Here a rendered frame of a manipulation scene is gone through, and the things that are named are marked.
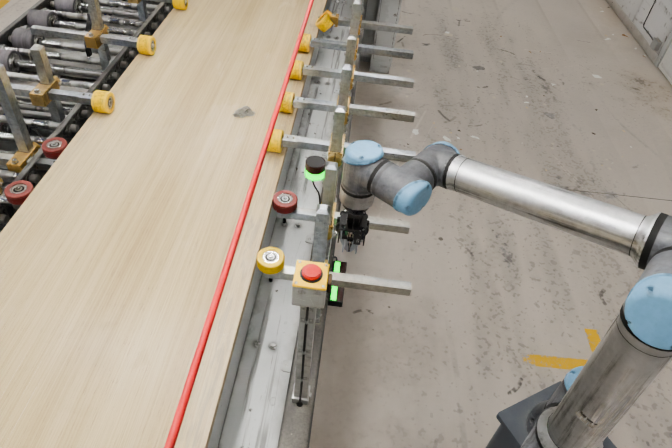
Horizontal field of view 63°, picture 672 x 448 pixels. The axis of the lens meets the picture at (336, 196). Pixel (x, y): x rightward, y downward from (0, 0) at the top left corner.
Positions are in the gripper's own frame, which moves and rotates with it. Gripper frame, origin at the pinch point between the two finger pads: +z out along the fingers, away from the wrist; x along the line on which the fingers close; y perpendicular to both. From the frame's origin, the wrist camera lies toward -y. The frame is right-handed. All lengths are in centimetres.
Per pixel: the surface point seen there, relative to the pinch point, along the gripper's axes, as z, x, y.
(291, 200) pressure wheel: 5.5, -19.9, -21.5
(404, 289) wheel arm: 10.4, 17.5, 4.5
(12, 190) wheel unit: 5, -105, -10
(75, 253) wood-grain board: 6, -76, 11
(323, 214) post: -19.8, -7.8, 8.7
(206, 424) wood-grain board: 6, -27, 53
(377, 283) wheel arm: 10.2, 9.6, 3.7
